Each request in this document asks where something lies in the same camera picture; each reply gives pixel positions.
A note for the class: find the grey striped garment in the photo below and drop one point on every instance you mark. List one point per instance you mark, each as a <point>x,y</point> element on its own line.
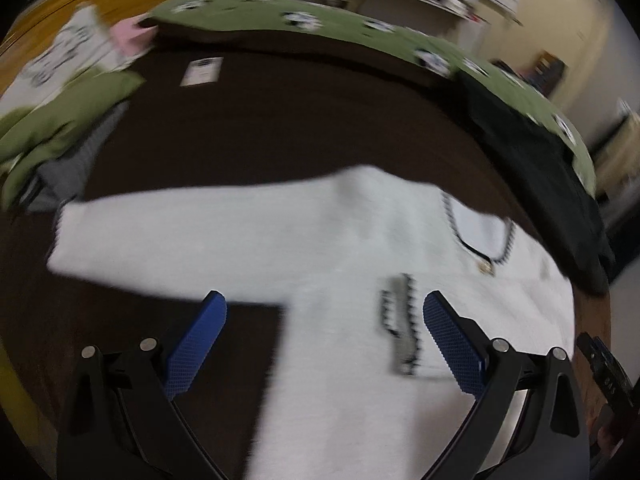
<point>59,180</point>

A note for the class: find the green panda bedsheet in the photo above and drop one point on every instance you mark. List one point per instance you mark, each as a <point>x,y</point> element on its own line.
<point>437,55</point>

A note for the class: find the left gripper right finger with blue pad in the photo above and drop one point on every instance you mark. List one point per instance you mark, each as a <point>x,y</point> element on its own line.
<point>550,438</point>

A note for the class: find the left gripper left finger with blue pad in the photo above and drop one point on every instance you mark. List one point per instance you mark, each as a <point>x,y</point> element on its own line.
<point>120,419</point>

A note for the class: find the bag by closet door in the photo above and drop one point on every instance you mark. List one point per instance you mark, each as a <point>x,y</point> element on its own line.
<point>547,73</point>

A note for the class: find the white fluffy cardigan black trim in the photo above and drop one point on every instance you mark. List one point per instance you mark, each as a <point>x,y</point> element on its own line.
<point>355,393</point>

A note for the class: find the black garment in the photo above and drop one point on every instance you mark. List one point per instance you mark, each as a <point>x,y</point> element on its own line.
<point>536,166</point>

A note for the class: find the brown fleece blanket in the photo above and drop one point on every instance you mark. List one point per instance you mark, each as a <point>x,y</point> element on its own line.
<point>286,108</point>

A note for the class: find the green folded quilt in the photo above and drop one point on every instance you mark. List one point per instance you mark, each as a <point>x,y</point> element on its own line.
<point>49,131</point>

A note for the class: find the person's right hand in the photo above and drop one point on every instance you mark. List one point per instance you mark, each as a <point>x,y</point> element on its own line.
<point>606,430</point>

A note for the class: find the white printed pillow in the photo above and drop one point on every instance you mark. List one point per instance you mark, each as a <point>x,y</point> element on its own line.
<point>83,43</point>

